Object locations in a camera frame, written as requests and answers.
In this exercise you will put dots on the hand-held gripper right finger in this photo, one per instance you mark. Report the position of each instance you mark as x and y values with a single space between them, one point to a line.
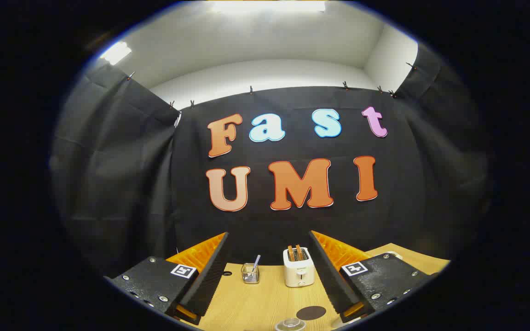
327 276

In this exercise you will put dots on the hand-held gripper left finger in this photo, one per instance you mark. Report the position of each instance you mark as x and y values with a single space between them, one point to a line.
210 280

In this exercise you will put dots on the dark brown round coaster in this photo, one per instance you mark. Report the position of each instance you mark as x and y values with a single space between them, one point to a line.
311 313

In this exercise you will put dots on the clear juice bottle white label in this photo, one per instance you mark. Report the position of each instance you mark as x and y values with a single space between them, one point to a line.
290 325

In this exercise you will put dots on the cream white toaster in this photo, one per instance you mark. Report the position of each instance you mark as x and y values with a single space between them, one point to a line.
298 273

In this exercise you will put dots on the brown toast slice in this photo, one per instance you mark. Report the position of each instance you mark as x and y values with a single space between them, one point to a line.
291 253
299 252

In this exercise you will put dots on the striped straw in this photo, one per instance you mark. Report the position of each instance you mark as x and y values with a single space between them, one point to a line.
256 262

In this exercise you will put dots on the wooden table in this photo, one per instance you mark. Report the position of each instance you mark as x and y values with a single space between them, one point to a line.
265 299

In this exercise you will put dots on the black backdrop cloth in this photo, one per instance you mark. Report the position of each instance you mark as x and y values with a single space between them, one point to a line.
154 193

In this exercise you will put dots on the ceiling light panel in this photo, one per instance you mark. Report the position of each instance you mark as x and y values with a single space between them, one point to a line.
115 53

